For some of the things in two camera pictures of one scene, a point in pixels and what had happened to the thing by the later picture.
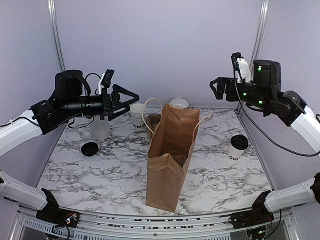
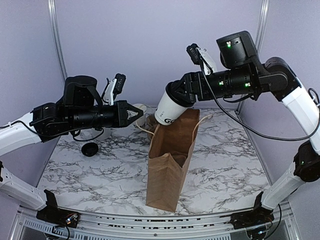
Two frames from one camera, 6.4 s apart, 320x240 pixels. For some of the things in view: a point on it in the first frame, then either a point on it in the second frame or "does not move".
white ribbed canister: [100, 129] does not move
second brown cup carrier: [152, 121] does not move
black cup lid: [89, 149] does not move
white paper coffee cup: [235, 153] → [170, 103]
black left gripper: [116, 103] → [119, 121]
